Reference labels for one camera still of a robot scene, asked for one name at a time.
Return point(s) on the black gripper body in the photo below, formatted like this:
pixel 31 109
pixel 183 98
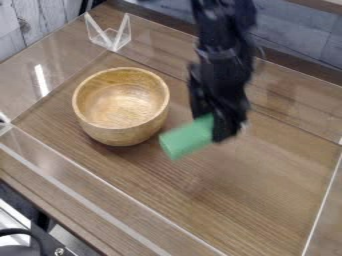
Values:
pixel 222 73

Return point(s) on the wooden bowl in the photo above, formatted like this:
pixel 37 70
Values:
pixel 120 105

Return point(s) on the clear acrylic enclosure walls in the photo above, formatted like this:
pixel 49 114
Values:
pixel 259 196

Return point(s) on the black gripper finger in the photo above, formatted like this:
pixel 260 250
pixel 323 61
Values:
pixel 227 124
pixel 198 101

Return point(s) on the green rectangular block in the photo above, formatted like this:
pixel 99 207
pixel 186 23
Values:
pixel 187 138

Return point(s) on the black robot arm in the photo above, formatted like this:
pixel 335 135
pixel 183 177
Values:
pixel 223 24

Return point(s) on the black bracket with cable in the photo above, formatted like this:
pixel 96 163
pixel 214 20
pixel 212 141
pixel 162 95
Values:
pixel 29 239

